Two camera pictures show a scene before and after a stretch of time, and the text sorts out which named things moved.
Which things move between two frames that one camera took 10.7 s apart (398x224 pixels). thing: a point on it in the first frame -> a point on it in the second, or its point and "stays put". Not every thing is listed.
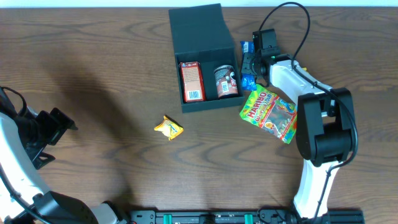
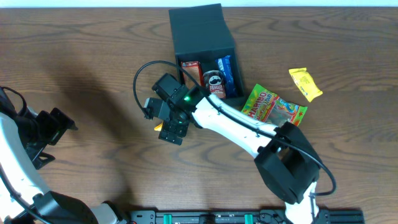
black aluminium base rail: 243,216 stays put
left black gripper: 50,131 stays put
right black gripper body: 251,63 -> 176,126
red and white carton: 193,82 stays put
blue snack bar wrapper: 248,81 -> 224,66
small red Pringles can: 226,81 -> 214,82
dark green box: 201,33 stays put
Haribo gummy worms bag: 277,116 stays put
